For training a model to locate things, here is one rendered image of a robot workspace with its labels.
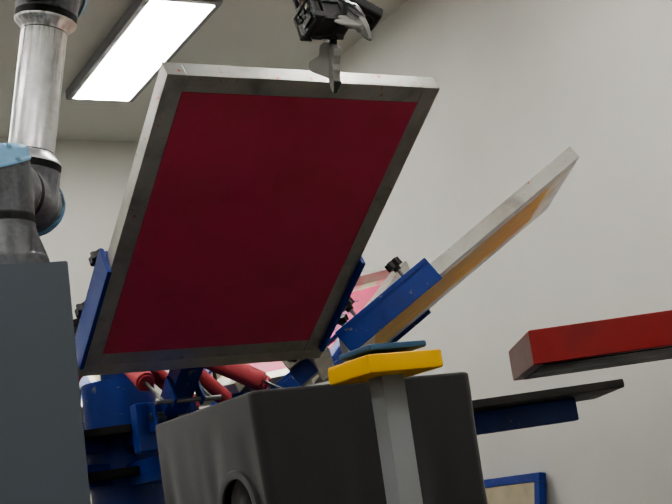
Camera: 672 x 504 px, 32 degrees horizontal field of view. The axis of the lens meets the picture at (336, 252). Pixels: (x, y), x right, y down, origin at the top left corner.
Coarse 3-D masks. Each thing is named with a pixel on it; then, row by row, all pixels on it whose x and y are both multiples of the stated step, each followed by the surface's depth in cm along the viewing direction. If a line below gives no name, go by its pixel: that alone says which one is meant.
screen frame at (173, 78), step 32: (192, 64) 214; (160, 96) 212; (288, 96) 224; (320, 96) 227; (352, 96) 230; (384, 96) 233; (416, 96) 237; (160, 128) 217; (416, 128) 243; (160, 160) 223; (128, 192) 228; (384, 192) 254; (128, 224) 232; (128, 256) 238; (352, 256) 265; (320, 320) 278; (96, 352) 256; (128, 352) 260; (160, 352) 264; (192, 352) 268; (224, 352) 273; (256, 352) 277
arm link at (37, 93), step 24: (24, 0) 219; (48, 0) 218; (72, 0) 221; (24, 24) 220; (48, 24) 219; (72, 24) 222; (24, 48) 218; (48, 48) 218; (24, 72) 217; (48, 72) 218; (24, 96) 216; (48, 96) 217; (24, 120) 215; (48, 120) 217; (24, 144) 214; (48, 144) 216; (48, 168) 214; (48, 192) 212; (48, 216) 214
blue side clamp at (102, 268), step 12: (96, 264) 244; (108, 264) 239; (96, 276) 244; (108, 276) 238; (96, 288) 244; (96, 300) 244; (84, 312) 252; (96, 312) 245; (84, 324) 252; (96, 324) 247; (84, 336) 252; (84, 348) 252; (84, 360) 254
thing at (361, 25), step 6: (348, 12) 209; (342, 18) 206; (348, 18) 207; (354, 18) 207; (360, 18) 205; (342, 24) 203; (348, 24) 204; (354, 24) 204; (360, 24) 204; (366, 24) 205; (360, 30) 205; (366, 30) 203; (366, 36) 203
